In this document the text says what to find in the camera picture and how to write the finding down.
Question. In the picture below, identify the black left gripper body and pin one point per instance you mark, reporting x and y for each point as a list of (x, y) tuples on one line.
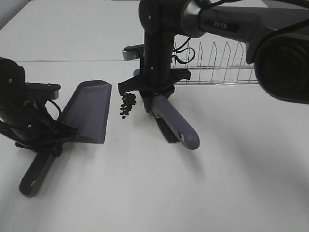
[(32, 127)]

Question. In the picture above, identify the grey hand brush black bristles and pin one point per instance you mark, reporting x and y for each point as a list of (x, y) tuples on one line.
[(172, 124)]

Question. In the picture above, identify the metal wire dish rack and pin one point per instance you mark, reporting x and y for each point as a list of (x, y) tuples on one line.
[(222, 63)]

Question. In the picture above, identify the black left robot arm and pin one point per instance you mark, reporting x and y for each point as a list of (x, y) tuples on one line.
[(13, 84)]

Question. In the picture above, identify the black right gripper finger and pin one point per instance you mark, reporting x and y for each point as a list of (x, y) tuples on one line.
[(169, 91), (147, 97)]

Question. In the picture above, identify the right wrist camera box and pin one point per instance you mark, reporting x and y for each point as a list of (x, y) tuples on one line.
[(133, 52)]

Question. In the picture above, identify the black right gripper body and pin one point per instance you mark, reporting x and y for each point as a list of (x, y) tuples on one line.
[(155, 73)]

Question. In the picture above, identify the pile of coffee beans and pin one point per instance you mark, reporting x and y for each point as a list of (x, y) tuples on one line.
[(128, 99)]

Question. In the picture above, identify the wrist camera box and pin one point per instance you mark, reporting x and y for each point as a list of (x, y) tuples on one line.
[(133, 52), (44, 91)]

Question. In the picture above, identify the grey plastic dustpan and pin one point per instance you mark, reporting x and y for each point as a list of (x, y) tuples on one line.
[(87, 110)]

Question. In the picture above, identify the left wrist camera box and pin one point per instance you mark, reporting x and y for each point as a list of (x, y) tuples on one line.
[(44, 91)]

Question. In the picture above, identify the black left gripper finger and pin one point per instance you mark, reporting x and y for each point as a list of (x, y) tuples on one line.
[(57, 149)]

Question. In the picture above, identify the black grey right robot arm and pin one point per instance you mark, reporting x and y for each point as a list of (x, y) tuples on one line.
[(276, 39)]

